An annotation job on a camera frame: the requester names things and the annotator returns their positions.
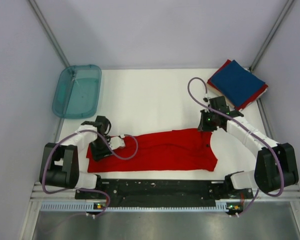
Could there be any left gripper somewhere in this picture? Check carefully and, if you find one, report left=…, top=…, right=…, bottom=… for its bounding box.
left=89, top=136, right=114, bottom=162

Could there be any red t shirt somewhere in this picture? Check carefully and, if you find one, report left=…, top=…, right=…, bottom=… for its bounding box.
left=206, top=59, right=269, bottom=111
left=86, top=128, right=218, bottom=173

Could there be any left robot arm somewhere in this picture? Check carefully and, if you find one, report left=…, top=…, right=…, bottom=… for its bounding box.
left=39, top=116, right=112, bottom=199

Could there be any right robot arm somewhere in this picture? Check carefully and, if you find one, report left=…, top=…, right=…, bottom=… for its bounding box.
left=198, top=96, right=299, bottom=198

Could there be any folded cream t shirt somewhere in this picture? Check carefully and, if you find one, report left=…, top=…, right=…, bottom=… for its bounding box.
left=206, top=82, right=235, bottom=108

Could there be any folded red t shirt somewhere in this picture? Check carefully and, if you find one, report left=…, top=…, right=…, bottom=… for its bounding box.
left=206, top=59, right=269, bottom=111

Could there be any folded blue t shirt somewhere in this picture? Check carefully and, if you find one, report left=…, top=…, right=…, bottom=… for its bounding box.
left=210, top=59, right=266, bottom=107

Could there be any teal plastic bin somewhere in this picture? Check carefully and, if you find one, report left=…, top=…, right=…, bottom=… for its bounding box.
left=52, top=64, right=102, bottom=120

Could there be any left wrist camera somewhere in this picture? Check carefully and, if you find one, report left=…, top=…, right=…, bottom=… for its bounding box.
left=108, top=135, right=126, bottom=151

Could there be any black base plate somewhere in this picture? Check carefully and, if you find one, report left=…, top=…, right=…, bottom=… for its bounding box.
left=74, top=178, right=256, bottom=208

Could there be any grey cable duct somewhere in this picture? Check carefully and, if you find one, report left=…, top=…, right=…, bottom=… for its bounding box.
left=40, top=201, right=242, bottom=213

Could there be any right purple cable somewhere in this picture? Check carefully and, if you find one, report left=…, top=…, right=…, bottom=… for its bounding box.
left=187, top=77, right=284, bottom=218

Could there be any right aluminium frame post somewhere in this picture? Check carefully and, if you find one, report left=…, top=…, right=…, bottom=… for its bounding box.
left=248, top=0, right=296, bottom=73

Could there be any aluminium frame post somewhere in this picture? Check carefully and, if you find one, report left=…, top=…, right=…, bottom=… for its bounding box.
left=27, top=0, right=71, bottom=68
left=248, top=0, right=296, bottom=73

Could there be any left aluminium frame post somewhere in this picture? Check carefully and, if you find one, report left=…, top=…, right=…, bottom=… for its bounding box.
left=27, top=0, right=71, bottom=68

